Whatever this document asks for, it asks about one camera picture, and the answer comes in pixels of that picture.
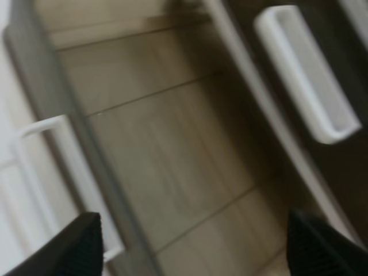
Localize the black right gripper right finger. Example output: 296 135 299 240
286 210 367 275

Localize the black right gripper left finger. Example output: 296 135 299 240
6 212 104 275

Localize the dark drawer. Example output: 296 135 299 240
1 1 289 275
225 1 367 245

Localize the dark middle drawer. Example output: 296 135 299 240
225 1 367 245

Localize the dark bottom drawer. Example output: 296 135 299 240
1 1 289 275

